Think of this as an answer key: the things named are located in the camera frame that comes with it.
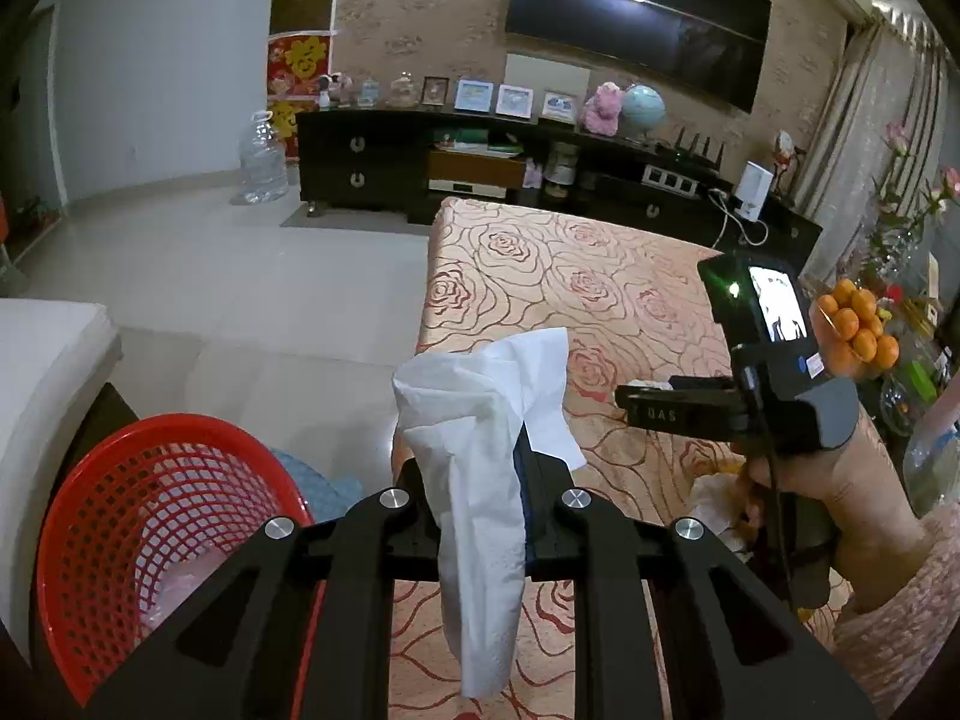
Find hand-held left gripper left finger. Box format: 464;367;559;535
86;457;443;720

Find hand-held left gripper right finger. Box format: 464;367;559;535
516;441;878;720

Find clear plastic wrapper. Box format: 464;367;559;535
690;469;751;533

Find white tissue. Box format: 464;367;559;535
392;328;588;698

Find white foam wrap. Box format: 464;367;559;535
139;547;226;631

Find red plastic mesh basket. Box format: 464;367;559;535
36;414;327;706

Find person's right forearm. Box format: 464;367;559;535
829;517;960;720

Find person's right hand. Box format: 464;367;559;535
742;412;929;614

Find glass fruit bowl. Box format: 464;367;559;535
816;315;880;381

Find light blue plastic stool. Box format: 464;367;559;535
266;446;353;526

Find bowl of oranges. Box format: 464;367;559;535
816;277;901;380

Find round glass fishbowl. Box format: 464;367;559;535
877;375;931;436

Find large clear glass bowl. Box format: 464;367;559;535
904;409;960;518

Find rose patterned tablecloth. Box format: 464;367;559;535
390;196;848;720

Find tall cut glass vase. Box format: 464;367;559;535
855;221;927;293

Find white upright device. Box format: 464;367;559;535
735;161;773;222

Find white socket strip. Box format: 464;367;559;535
643;165;698;192

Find black router with antennas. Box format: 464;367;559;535
660;131;725;170

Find white and red ornament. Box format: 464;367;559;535
772;131;807;196

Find cream round container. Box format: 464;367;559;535
546;142;578;200

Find light blue globe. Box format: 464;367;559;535
621;84;667;143

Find glass vase with roses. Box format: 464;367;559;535
795;7;946;293

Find pink plush toy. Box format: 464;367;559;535
583;81;625;136

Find white set-top box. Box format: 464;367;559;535
427;176;503;200

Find green and white packets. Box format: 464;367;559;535
435;131;522;158

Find dark wooden television cabinet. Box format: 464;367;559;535
296;106;824;271

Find clear plastic water jug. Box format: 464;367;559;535
231;109;290;205

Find red festive poster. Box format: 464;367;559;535
266;34;335;158

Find white cable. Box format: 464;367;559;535
709;191;770;248

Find dark wooden bench frame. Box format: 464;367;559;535
75;382;143;466

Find black wall television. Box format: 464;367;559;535
504;0;773;115

